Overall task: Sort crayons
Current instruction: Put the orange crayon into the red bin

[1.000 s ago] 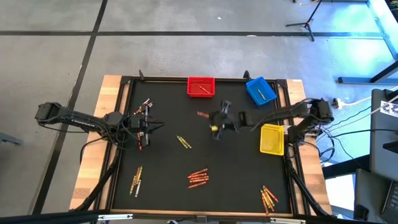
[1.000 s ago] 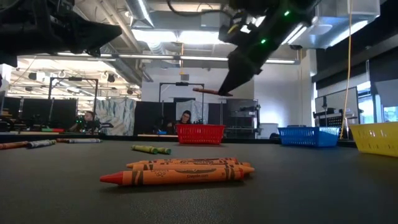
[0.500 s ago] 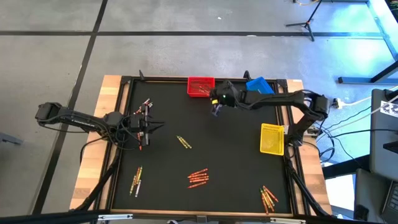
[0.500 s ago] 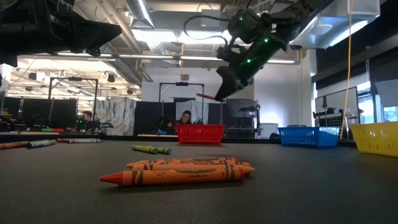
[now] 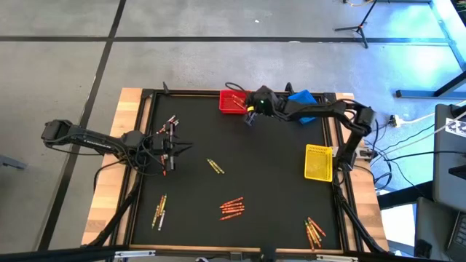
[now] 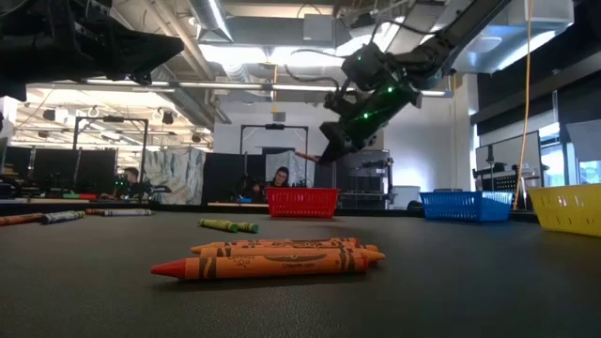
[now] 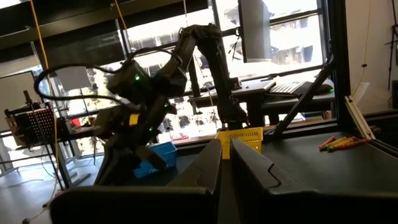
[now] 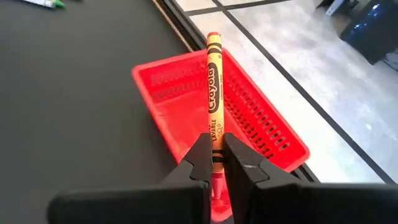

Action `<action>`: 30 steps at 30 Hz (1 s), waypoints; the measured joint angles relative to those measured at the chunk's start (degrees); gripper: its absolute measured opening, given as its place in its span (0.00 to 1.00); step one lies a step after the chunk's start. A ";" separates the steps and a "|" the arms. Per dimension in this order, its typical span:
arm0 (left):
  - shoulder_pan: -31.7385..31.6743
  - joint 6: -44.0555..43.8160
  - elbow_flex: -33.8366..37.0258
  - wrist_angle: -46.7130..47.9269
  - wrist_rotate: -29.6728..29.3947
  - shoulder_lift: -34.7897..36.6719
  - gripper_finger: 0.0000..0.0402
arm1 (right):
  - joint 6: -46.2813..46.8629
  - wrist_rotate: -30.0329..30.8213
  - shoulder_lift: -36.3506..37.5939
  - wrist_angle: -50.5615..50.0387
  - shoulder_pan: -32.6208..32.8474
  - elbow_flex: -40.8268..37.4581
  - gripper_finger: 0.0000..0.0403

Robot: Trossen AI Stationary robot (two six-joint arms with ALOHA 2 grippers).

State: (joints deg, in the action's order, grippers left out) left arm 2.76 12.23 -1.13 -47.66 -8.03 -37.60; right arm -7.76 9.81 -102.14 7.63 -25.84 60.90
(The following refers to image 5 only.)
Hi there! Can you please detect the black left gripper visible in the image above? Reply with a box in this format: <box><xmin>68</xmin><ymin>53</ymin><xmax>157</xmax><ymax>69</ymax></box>
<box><xmin>149</xmin><ymin>121</ymin><xmax>194</xmax><ymax>172</ymax></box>

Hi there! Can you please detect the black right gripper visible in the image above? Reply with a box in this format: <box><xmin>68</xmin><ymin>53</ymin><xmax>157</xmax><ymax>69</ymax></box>
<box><xmin>243</xmin><ymin>85</ymin><xmax>283</xmax><ymax>127</ymax></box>

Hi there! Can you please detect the yellow crayon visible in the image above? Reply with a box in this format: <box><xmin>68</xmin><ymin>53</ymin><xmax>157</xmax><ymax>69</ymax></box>
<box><xmin>309</xmin><ymin>223</ymin><xmax>323</xmax><ymax>249</ymax></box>
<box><xmin>151</xmin><ymin>205</ymin><xmax>161</xmax><ymax>230</ymax></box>

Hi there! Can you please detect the red plastic basket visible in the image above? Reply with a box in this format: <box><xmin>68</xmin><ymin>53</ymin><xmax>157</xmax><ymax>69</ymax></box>
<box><xmin>218</xmin><ymin>89</ymin><xmax>252</xmax><ymax>115</ymax></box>

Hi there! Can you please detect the blue plastic basket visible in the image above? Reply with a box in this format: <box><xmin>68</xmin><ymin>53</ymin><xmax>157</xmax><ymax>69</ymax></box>
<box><xmin>287</xmin><ymin>89</ymin><xmax>319</xmax><ymax>126</ymax></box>

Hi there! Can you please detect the black table mat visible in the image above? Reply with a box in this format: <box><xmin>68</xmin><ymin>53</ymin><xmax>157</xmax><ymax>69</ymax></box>
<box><xmin>130</xmin><ymin>93</ymin><xmax>343</xmax><ymax>251</ymax></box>

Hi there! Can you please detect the yellow plastic basket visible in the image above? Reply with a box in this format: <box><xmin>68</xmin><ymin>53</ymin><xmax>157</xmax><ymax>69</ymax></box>
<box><xmin>304</xmin><ymin>143</ymin><xmax>334</xmax><ymax>183</ymax></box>

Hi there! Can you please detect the black tripod stand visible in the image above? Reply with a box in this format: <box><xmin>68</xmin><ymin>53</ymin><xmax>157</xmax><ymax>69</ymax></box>
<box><xmin>333</xmin><ymin>0</ymin><xmax>379</xmax><ymax>49</ymax></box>

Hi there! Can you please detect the grey floor object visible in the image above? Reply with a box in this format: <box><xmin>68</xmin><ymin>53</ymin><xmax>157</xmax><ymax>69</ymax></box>
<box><xmin>0</xmin><ymin>154</ymin><xmax>28</xmax><ymax>171</ymax></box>

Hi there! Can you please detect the grey desk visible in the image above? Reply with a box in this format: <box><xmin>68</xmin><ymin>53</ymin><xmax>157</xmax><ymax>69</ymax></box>
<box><xmin>432</xmin><ymin>103</ymin><xmax>466</xmax><ymax>213</ymax></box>

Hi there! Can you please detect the fiducial marker sheet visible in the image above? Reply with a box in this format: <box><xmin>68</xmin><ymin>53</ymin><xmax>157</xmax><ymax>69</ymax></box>
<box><xmin>444</xmin><ymin>116</ymin><xmax>466</xmax><ymax>138</ymax></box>

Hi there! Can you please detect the laptop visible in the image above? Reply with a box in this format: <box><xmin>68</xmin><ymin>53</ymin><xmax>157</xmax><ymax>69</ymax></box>
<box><xmin>446</xmin><ymin>212</ymin><xmax>466</xmax><ymax>262</ymax></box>

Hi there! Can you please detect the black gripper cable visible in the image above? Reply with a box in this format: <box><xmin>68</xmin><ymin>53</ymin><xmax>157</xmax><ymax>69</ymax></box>
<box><xmin>224</xmin><ymin>82</ymin><xmax>252</xmax><ymax>96</ymax></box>

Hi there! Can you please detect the black table frame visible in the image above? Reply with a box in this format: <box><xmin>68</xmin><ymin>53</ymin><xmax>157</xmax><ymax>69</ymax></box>
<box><xmin>108</xmin><ymin>87</ymin><xmax>365</xmax><ymax>255</ymax></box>

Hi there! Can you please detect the black power cable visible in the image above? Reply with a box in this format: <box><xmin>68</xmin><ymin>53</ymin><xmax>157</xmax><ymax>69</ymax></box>
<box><xmin>92</xmin><ymin>159</ymin><xmax>128</xmax><ymax>191</ymax></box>

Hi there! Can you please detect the silver metal bracket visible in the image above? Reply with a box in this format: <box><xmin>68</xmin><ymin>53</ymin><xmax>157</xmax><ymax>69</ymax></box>
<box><xmin>114</xmin><ymin>250</ymin><xmax>157</xmax><ymax>260</ymax></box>
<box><xmin>315</xmin><ymin>254</ymin><xmax>360</xmax><ymax>262</ymax></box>

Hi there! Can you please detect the black front frame bar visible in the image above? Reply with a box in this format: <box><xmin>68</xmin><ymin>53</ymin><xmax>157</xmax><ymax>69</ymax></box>
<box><xmin>0</xmin><ymin>245</ymin><xmax>128</xmax><ymax>262</ymax></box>

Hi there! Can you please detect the metal stand frame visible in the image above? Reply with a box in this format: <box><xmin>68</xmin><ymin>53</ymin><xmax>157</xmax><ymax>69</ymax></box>
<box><xmin>395</xmin><ymin>0</ymin><xmax>466</xmax><ymax>100</ymax></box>

